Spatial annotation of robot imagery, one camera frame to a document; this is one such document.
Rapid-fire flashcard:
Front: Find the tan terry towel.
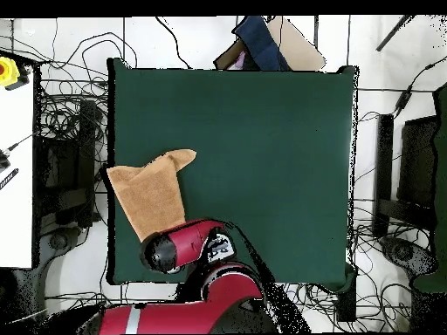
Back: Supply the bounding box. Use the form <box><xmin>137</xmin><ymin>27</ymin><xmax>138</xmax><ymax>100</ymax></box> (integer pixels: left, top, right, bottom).
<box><xmin>105</xmin><ymin>148</ymin><xmax>197</xmax><ymax>243</ymax></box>

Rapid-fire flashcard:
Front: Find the dark green table cloth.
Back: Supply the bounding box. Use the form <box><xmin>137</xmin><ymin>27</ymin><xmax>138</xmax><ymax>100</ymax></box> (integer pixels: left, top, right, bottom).
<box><xmin>106</xmin><ymin>57</ymin><xmax>361</xmax><ymax>294</ymax></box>

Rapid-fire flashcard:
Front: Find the pink cloth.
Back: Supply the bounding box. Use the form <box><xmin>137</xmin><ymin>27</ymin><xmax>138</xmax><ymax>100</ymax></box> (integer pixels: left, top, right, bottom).
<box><xmin>228</xmin><ymin>51</ymin><xmax>245</xmax><ymax>71</ymax></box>

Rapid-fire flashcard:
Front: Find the black stand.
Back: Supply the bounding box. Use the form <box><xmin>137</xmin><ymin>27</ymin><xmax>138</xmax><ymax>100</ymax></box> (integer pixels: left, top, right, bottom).
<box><xmin>37</xmin><ymin>99</ymin><xmax>98</xmax><ymax>229</ymax></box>
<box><xmin>372</xmin><ymin>113</ymin><xmax>438</xmax><ymax>238</ymax></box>

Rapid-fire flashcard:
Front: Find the dark blue cloth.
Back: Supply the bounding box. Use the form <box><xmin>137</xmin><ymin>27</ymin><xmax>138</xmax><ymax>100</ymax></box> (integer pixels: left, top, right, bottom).
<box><xmin>232</xmin><ymin>15</ymin><xmax>292</xmax><ymax>72</ymax></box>

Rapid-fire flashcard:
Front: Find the brown cardboard box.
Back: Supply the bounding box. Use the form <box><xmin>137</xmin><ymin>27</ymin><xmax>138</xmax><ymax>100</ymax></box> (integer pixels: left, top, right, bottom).
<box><xmin>213</xmin><ymin>15</ymin><xmax>327</xmax><ymax>72</ymax></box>

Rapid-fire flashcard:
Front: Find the white table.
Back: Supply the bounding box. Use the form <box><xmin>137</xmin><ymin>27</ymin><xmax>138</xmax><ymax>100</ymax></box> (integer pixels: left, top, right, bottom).
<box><xmin>0</xmin><ymin>64</ymin><xmax>36</xmax><ymax>270</ymax></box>

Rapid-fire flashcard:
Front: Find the black ribbed strip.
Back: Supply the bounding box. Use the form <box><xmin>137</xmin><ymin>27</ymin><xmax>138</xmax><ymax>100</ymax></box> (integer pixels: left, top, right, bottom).
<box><xmin>0</xmin><ymin>167</ymin><xmax>19</xmax><ymax>191</ymax></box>

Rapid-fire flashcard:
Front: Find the small black device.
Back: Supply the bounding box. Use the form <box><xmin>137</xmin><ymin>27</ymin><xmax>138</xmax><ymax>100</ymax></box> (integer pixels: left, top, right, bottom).
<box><xmin>0</xmin><ymin>147</ymin><xmax>12</xmax><ymax>173</ymax></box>

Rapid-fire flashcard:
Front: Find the black rod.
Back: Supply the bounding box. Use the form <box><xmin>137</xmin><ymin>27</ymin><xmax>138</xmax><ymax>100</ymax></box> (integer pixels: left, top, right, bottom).
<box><xmin>375</xmin><ymin>14</ymin><xmax>414</xmax><ymax>52</ymax></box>

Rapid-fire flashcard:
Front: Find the yellow emergency stop button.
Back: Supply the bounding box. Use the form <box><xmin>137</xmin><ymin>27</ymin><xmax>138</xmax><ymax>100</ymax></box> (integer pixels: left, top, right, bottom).
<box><xmin>0</xmin><ymin>56</ymin><xmax>31</xmax><ymax>92</ymax></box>

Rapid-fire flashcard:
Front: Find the black power adapter cable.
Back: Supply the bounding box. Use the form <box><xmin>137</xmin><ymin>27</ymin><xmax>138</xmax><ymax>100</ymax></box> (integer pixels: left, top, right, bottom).
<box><xmin>392</xmin><ymin>54</ymin><xmax>447</xmax><ymax>118</ymax></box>

